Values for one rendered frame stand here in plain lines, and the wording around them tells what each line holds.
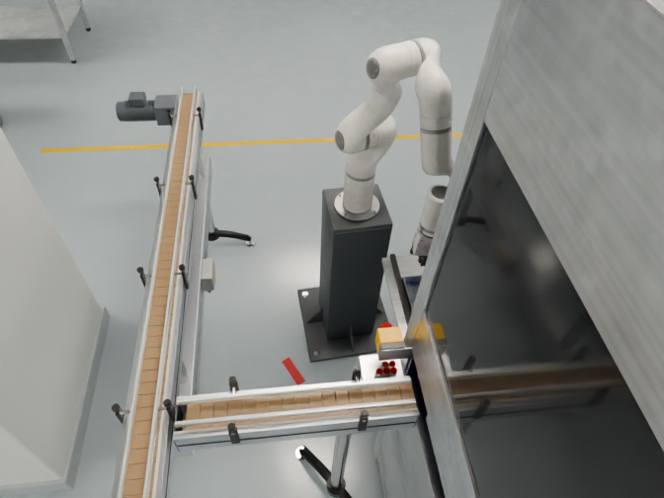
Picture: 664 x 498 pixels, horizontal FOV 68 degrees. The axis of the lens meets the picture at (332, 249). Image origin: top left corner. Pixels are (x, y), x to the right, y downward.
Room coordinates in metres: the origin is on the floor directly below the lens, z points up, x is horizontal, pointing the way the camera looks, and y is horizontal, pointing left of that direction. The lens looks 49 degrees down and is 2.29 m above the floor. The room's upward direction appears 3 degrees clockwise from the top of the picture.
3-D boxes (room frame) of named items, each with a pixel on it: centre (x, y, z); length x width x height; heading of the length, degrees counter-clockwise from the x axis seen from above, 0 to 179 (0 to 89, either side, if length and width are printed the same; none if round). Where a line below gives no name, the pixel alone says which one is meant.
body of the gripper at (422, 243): (1.12, -0.32, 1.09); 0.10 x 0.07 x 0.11; 99
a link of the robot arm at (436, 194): (1.12, -0.32, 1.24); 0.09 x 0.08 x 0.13; 121
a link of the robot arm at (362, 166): (1.52, -0.12, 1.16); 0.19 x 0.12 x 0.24; 121
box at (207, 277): (1.37, 0.56, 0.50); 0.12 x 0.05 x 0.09; 9
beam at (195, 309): (1.38, 0.62, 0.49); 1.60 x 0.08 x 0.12; 9
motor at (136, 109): (2.07, 0.94, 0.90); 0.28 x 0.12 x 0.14; 99
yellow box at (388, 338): (0.77, -0.19, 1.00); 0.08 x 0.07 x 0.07; 9
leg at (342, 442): (0.61, -0.07, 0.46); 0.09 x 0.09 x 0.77; 9
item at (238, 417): (0.59, 0.07, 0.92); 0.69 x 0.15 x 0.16; 99
